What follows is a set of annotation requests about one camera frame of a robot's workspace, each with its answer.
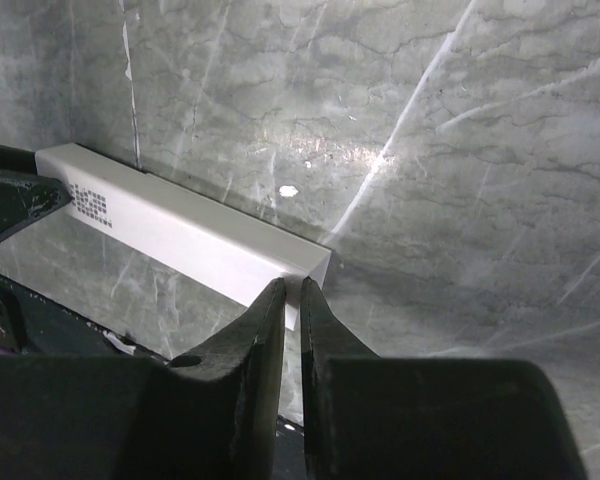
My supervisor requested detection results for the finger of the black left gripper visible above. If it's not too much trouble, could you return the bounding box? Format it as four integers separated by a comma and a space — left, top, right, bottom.
0, 145, 71, 243

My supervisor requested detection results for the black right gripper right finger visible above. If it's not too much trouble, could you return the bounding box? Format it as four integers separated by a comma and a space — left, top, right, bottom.
300, 279, 587, 479

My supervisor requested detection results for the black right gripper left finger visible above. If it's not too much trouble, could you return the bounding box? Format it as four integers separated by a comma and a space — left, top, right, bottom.
0, 277, 287, 480

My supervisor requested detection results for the slim white remote control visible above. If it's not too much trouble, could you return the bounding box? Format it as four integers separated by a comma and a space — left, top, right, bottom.
34, 144, 331, 330

